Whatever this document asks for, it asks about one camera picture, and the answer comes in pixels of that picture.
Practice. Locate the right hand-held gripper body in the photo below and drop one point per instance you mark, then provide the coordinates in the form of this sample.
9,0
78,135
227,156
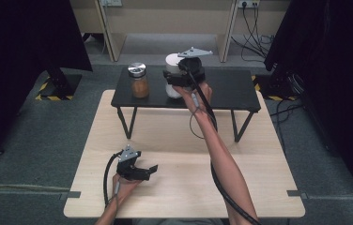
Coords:
191,67

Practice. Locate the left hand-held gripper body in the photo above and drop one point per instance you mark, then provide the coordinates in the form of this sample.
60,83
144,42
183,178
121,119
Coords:
127,170

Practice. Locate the white cylindrical canister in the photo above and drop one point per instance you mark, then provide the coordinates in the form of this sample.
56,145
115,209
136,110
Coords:
172,62

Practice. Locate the glass spice jar silver lid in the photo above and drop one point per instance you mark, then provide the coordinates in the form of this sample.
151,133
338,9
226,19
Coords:
140,89

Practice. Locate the black metal shelf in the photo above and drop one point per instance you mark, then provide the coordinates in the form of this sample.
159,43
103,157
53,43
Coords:
231,87

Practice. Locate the person's left hand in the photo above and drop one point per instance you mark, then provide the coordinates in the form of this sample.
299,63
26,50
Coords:
124,189

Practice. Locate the person's right hand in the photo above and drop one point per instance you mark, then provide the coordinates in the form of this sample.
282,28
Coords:
196,100

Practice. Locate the person's grey clothing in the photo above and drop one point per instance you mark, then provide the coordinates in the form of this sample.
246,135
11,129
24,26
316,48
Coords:
177,222

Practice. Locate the grey tape strip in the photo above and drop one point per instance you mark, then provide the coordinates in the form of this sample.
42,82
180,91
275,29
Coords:
297,194
70,195

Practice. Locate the beige wooden desk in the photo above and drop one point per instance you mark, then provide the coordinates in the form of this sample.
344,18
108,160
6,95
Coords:
152,18

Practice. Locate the black stand base striped tape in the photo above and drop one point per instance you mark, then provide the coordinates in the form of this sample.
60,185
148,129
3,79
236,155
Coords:
274,89
62,86

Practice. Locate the dark curtain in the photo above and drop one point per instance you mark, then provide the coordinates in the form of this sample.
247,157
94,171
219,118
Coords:
15,62
337,78

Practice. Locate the white wall socket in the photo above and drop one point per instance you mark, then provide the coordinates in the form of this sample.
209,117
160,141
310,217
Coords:
248,3
111,2

